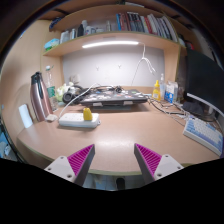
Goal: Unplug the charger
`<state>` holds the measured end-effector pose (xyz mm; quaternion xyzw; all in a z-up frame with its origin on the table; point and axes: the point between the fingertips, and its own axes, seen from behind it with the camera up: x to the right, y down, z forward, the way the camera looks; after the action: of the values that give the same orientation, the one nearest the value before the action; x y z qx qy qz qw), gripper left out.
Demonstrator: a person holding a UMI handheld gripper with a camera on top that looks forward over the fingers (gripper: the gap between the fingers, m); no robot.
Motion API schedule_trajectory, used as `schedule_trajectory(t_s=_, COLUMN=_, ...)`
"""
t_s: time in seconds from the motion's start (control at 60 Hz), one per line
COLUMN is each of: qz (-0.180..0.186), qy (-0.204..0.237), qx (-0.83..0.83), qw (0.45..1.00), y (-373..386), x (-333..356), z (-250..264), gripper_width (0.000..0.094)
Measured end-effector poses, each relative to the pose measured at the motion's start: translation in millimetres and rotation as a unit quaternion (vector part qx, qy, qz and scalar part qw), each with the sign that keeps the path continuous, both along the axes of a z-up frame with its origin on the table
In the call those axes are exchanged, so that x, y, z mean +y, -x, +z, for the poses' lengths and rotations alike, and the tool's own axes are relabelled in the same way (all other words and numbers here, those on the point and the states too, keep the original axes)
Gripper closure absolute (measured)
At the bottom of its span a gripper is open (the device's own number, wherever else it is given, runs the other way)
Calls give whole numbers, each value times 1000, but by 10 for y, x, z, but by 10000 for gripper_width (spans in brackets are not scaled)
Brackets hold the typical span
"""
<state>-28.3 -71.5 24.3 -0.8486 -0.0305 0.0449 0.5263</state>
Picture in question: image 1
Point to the blue white carton box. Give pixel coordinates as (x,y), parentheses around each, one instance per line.
(171,92)

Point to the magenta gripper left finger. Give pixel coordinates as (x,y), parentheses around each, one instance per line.
(73,168)

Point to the row of books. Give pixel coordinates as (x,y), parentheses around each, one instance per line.
(149,24)

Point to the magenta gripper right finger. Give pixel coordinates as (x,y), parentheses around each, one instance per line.
(154,166)

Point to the clear spray bottle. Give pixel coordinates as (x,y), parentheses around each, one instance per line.
(162,86)

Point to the white power strip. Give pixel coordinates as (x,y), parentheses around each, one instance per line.
(77,120)

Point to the pink metal thermos bottle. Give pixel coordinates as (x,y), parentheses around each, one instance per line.
(39,97)

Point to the yellow charger plug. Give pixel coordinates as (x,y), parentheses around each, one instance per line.
(87,114)

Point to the black laptop with stickers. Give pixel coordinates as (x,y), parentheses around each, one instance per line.
(110,97)

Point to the white blue keyboard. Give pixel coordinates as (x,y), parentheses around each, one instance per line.
(204,134)

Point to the yellow glue bottle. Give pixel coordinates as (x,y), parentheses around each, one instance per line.
(156,91)

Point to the LED light strip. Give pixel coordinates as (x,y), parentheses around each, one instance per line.
(109,43)

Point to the black headphones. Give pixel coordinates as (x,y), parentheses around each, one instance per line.
(71,93)

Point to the clear plastic water bottle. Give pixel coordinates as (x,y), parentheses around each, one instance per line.
(49,82)

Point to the wooden wall shelf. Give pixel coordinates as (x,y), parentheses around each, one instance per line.
(168,46)

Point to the black computer monitor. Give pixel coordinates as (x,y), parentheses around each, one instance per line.
(204,86)

